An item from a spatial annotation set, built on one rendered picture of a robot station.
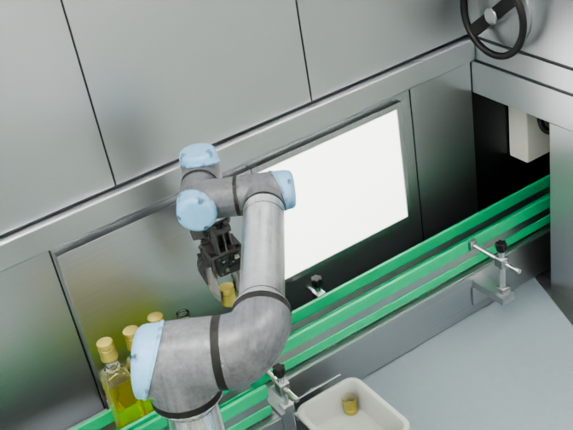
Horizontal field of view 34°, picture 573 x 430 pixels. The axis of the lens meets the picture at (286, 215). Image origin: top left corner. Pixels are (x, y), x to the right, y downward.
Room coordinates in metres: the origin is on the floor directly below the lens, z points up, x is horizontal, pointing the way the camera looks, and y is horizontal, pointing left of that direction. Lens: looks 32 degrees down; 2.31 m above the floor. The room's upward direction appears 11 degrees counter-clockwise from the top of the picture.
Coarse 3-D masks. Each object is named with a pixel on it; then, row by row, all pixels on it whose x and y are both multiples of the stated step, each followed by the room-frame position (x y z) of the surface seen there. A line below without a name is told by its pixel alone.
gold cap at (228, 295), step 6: (228, 282) 1.65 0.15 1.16; (222, 288) 1.63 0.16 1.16; (228, 288) 1.63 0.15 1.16; (234, 288) 1.63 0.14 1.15; (222, 294) 1.62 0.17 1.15; (228, 294) 1.62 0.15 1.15; (234, 294) 1.63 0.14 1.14; (222, 300) 1.63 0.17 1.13; (228, 300) 1.62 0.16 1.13; (228, 306) 1.62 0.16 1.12
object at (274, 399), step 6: (270, 390) 1.59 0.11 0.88; (270, 396) 1.58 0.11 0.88; (276, 396) 1.57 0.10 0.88; (270, 402) 1.56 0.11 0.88; (276, 402) 1.55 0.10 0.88; (276, 408) 1.53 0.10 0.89; (282, 414) 1.51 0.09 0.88; (288, 414) 1.52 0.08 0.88; (282, 420) 1.51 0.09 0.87; (288, 420) 1.52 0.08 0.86; (288, 426) 1.52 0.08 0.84; (294, 426) 1.52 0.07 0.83
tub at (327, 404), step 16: (336, 384) 1.62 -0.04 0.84; (352, 384) 1.62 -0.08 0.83; (320, 400) 1.59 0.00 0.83; (336, 400) 1.61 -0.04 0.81; (368, 400) 1.58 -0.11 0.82; (384, 400) 1.54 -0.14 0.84; (304, 416) 1.54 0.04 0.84; (320, 416) 1.58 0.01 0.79; (336, 416) 1.59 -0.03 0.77; (352, 416) 1.58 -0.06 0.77; (368, 416) 1.57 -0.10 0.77; (384, 416) 1.53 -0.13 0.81; (400, 416) 1.48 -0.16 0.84
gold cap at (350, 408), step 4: (348, 392) 1.62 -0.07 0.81; (352, 392) 1.62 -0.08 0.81; (344, 396) 1.62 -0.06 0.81; (348, 396) 1.62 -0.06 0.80; (352, 396) 1.62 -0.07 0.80; (344, 400) 1.61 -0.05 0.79; (352, 400) 1.62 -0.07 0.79; (356, 400) 1.60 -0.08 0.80; (344, 404) 1.59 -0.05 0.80; (348, 404) 1.59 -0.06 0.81; (352, 404) 1.59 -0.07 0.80; (356, 404) 1.59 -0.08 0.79; (344, 408) 1.59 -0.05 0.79; (348, 408) 1.59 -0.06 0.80; (352, 408) 1.59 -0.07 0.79; (356, 408) 1.59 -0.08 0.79; (344, 412) 1.60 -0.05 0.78; (348, 412) 1.59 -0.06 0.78; (352, 412) 1.59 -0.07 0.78; (356, 412) 1.59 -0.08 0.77
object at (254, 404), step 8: (256, 392) 1.51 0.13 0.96; (264, 392) 1.52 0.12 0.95; (240, 400) 1.49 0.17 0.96; (248, 400) 1.50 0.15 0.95; (256, 400) 1.51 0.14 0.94; (264, 400) 1.52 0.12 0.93; (224, 408) 1.48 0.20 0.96; (232, 408) 1.48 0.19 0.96; (240, 408) 1.49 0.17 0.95; (248, 408) 1.50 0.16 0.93; (256, 408) 1.51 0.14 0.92; (264, 408) 1.51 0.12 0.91; (224, 416) 1.47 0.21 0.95; (232, 416) 1.48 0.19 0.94; (240, 416) 1.49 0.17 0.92; (248, 416) 1.50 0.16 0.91; (256, 416) 1.50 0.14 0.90; (264, 416) 1.51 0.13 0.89; (224, 424) 1.47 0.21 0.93; (232, 424) 1.48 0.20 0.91; (240, 424) 1.48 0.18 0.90; (248, 424) 1.49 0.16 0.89
